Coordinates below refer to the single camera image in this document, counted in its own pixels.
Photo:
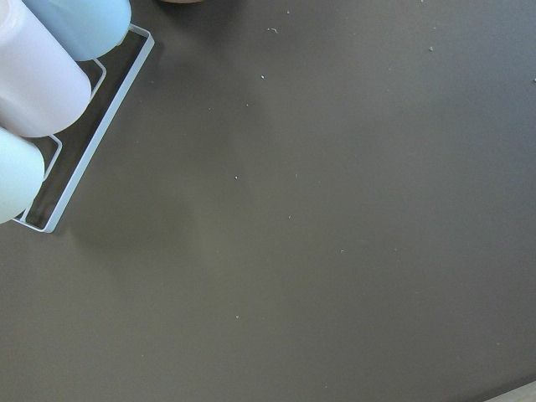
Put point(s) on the white cup rack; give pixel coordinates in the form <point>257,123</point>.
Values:
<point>67,154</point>

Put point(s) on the blue pastel cup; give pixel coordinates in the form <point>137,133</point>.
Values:
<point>86,29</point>

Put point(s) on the pink pastel cup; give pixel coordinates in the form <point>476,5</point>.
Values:
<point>43,90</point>

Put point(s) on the mint pastel cup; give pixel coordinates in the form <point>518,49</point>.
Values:
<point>22,174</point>

